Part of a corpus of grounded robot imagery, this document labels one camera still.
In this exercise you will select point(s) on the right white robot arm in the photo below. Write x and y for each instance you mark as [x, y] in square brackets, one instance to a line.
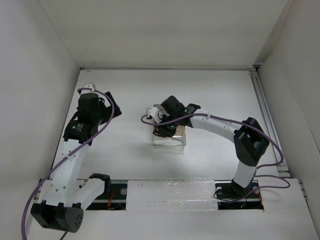
[249, 144]

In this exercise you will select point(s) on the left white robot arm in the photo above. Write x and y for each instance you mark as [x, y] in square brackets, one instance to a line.
[62, 207]

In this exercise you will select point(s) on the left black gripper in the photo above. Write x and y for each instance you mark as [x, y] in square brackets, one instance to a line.
[108, 111]

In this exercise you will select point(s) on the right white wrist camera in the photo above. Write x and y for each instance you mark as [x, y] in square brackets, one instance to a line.
[155, 113]

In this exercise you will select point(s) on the black handled scissors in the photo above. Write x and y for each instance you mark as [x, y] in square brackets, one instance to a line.
[164, 131]

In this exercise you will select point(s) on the clear plastic tray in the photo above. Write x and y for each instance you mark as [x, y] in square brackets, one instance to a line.
[178, 141]

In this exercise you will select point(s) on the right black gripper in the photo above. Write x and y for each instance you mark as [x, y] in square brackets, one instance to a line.
[164, 117]

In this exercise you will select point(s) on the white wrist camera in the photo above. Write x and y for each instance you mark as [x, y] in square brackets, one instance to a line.
[155, 113]
[88, 88]

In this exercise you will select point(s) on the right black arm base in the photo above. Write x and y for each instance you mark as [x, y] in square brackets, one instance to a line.
[234, 199]

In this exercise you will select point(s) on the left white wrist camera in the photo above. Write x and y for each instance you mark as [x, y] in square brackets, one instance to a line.
[88, 88]

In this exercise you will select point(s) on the aluminium rail right side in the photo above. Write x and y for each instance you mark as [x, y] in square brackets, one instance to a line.
[282, 169]

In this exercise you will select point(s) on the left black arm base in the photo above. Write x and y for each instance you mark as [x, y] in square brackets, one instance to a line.
[113, 200]

